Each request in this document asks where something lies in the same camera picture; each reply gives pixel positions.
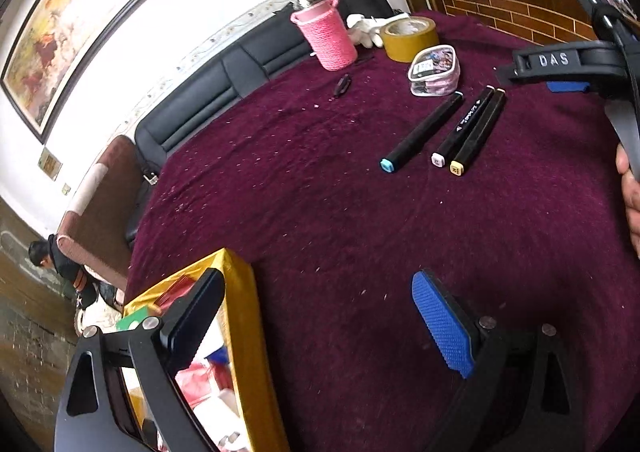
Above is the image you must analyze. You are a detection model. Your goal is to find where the black marker yellow cap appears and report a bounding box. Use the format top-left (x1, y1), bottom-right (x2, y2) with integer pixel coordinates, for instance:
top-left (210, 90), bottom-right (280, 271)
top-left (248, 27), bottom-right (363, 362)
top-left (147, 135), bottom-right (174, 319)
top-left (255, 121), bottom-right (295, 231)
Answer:
top-left (449, 88), bottom-right (506, 177)

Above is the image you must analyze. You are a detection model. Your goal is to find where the black marker blue cap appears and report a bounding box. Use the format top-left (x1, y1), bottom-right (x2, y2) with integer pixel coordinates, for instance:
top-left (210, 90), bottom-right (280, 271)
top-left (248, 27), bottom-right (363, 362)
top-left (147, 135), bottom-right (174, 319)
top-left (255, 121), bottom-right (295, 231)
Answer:
top-left (380, 91), bottom-right (464, 174)

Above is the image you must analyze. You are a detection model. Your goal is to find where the red snack bag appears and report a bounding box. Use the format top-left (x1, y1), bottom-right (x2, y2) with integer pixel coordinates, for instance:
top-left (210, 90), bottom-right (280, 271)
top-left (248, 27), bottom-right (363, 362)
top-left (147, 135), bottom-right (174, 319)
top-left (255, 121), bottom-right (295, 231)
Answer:
top-left (155, 269), bottom-right (232, 408)

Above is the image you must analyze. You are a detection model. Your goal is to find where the person's right hand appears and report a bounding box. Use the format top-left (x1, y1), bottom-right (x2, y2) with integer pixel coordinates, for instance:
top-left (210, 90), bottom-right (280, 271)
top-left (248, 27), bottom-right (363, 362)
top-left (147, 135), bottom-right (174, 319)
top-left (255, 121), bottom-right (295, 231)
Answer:
top-left (615, 144), bottom-right (640, 257)

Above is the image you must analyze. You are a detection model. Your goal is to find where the wooden glass wardrobe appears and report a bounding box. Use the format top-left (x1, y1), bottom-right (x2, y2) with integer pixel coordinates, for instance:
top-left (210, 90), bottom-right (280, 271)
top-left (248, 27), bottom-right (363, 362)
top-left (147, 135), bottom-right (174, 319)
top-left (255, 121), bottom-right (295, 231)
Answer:
top-left (1, 203), bottom-right (76, 448)

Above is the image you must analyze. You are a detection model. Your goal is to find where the yellow storage tray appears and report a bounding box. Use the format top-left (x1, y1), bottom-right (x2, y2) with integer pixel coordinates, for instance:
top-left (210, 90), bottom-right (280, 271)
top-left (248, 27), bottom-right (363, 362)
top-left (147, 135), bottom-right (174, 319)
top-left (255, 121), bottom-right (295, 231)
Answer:
top-left (124, 248), bottom-right (290, 452)

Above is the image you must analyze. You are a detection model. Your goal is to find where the black marker pink cap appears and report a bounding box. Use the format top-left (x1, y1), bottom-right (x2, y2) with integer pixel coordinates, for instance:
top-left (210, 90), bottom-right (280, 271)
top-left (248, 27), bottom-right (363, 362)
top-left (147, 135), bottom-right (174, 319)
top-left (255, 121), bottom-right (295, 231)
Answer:
top-left (431, 85), bottom-right (496, 168)

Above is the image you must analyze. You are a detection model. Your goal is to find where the seated person in black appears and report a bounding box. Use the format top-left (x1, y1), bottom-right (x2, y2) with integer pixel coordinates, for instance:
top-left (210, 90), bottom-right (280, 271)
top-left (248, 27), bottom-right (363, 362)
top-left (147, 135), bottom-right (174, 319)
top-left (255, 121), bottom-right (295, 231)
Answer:
top-left (28, 234), bottom-right (122, 312)

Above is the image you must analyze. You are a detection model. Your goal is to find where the clear box of clips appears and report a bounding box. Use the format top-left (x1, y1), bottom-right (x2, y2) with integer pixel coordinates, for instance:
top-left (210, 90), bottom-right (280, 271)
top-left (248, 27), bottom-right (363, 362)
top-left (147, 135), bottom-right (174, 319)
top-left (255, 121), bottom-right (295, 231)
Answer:
top-left (408, 45), bottom-right (461, 98)

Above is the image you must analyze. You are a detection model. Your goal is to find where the brown armchair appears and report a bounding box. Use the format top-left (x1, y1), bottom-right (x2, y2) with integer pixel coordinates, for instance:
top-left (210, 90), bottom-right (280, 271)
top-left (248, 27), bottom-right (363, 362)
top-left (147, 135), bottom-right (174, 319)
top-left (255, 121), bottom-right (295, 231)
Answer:
top-left (56, 136), bottom-right (151, 290)

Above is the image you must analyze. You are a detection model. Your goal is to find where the yellow tape roll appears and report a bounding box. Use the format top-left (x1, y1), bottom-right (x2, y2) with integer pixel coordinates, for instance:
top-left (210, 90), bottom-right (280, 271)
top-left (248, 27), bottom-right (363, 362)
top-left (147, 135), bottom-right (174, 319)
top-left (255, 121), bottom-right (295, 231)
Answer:
top-left (380, 16), bottom-right (439, 63)

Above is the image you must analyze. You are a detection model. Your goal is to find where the maroon bed blanket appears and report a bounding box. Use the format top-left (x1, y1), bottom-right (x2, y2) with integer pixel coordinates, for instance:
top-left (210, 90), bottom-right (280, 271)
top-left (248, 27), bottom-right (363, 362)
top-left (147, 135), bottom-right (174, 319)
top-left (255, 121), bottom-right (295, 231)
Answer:
top-left (124, 10), bottom-right (640, 452)

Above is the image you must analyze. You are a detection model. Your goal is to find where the white plush toy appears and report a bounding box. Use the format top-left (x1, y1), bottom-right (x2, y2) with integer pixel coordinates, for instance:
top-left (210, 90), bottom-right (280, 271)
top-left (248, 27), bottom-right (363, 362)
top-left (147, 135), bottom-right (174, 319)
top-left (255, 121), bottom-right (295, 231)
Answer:
top-left (346, 12), bottom-right (409, 49)

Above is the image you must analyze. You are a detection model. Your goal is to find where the small black clip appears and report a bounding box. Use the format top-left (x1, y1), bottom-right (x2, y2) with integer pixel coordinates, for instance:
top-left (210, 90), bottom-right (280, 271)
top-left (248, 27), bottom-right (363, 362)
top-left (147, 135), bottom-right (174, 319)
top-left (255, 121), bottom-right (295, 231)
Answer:
top-left (332, 74), bottom-right (352, 99)

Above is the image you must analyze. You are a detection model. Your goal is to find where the black leather sofa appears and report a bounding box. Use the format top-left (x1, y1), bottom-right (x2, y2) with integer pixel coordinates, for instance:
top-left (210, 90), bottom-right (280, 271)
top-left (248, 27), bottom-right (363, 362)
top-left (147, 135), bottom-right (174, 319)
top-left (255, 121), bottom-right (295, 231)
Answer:
top-left (125, 7), bottom-right (311, 246)

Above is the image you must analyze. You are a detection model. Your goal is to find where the framed horse painting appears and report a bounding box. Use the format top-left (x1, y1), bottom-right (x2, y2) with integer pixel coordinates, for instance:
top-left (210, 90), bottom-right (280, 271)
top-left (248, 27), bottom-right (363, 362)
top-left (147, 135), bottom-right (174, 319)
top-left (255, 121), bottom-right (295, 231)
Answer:
top-left (1, 0), bottom-right (144, 143)

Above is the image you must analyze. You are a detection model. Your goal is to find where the small wall plaque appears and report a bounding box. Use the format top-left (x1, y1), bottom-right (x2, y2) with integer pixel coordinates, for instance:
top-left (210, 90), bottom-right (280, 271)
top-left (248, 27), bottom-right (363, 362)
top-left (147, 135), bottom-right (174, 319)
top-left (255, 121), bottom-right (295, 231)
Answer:
top-left (38, 146), bottom-right (62, 181)

